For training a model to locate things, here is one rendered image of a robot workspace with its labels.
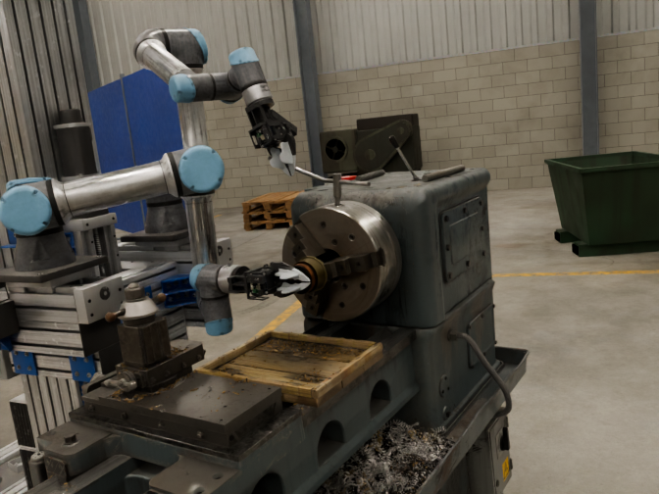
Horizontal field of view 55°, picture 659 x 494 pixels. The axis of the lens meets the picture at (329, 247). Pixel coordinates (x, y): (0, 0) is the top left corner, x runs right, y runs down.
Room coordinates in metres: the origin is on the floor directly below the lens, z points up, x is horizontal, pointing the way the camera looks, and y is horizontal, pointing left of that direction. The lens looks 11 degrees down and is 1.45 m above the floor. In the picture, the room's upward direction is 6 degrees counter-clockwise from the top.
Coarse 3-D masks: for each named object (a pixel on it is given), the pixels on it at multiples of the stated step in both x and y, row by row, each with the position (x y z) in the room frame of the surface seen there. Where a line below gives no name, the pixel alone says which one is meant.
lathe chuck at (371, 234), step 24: (312, 216) 1.67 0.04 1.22; (336, 216) 1.62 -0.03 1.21; (360, 216) 1.63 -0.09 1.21; (288, 240) 1.72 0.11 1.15; (336, 240) 1.63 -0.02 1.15; (360, 240) 1.59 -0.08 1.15; (384, 240) 1.61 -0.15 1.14; (288, 264) 1.72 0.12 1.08; (384, 264) 1.58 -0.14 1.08; (336, 288) 1.64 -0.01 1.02; (360, 288) 1.60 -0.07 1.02; (384, 288) 1.60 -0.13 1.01; (336, 312) 1.64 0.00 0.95; (360, 312) 1.60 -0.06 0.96
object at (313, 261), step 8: (312, 256) 1.57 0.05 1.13; (296, 264) 1.56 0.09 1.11; (304, 264) 1.55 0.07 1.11; (312, 264) 1.54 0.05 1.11; (320, 264) 1.56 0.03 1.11; (304, 272) 1.51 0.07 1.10; (312, 272) 1.52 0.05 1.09; (320, 272) 1.54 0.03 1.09; (288, 280) 1.54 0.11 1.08; (296, 280) 1.57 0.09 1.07; (312, 280) 1.51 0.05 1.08; (320, 280) 1.53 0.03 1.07; (312, 288) 1.53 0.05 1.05; (320, 288) 1.56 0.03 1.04
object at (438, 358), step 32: (480, 288) 2.02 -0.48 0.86; (320, 320) 1.89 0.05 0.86; (448, 320) 1.75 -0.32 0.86; (480, 320) 1.98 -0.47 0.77; (416, 352) 1.68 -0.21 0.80; (448, 352) 1.77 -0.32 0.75; (448, 384) 1.74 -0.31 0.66; (480, 384) 1.94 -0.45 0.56; (416, 416) 1.69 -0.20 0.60; (448, 416) 1.71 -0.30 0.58; (448, 480) 1.77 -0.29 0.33
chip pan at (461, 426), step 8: (504, 368) 2.10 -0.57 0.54; (512, 368) 2.10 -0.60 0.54; (504, 376) 2.03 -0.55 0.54; (496, 384) 1.97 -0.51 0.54; (488, 392) 1.92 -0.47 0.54; (480, 400) 1.87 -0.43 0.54; (472, 408) 1.82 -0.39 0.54; (464, 416) 1.78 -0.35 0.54; (472, 416) 1.77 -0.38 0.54; (464, 424) 1.72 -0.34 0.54; (456, 432) 1.68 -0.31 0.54; (456, 440) 1.64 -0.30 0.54
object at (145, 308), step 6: (144, 300) 1.20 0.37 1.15; (150, 300) 1.21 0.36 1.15; (126, 306) 1.19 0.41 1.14; (132, 306) 1.18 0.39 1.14; (138, 306) 1.18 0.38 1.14; (144, 306) 1.19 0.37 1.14; (150, 306) 1.20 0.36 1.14; (156, 306) 1.22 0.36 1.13; (126, 312) 1.18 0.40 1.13; (132, 312) 1.18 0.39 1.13; (138, 312) 1.18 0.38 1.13; (144, 312) 1.18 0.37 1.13; (150, 312) 1.19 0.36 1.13; (156, 312) 1.20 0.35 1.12; (120, 318) 1.18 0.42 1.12; (126, 318) 1.17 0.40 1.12; (132, 318) 1.17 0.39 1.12; (138, 318) 1.17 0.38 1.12
